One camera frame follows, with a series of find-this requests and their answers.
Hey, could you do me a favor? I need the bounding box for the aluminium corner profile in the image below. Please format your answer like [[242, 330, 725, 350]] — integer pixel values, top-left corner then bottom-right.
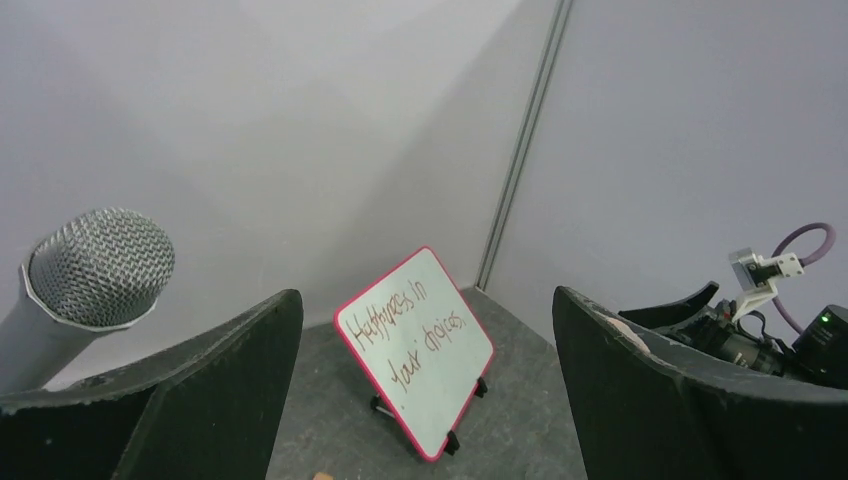
[[474, 0, 573, 291]]

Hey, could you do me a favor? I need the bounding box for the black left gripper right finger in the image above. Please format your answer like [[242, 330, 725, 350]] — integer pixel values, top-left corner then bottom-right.
[[552, 286, 847, 479]]

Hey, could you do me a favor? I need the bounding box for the silver mesh microphone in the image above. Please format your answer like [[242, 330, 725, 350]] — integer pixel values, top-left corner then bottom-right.
[[1, 208, 176, 394]]

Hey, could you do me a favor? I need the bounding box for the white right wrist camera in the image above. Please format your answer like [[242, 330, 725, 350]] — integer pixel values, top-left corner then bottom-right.
[[729, 248, 805, 322]]

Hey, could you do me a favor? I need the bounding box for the black wire whiteboard stand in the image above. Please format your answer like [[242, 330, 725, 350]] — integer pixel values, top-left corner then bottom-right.
[[369, 377, 488, 456]]

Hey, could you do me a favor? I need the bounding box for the pink framed whiteboard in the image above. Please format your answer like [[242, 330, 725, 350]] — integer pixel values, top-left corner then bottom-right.
[[333, 246, 494, 462]]

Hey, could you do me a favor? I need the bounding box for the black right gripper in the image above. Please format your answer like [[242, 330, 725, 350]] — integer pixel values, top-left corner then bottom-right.
[[618, 281, 786, 377]]

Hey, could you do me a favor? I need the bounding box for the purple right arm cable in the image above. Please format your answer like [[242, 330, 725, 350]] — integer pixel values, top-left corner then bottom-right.
[[770, 222, 837, 336]]

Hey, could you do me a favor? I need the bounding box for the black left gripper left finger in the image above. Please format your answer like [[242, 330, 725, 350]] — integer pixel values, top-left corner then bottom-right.
[[1, 289, 304, 479]]

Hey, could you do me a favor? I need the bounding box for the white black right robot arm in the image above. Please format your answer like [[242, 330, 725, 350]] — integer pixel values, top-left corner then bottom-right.
[[618, 282, 847, 390]]

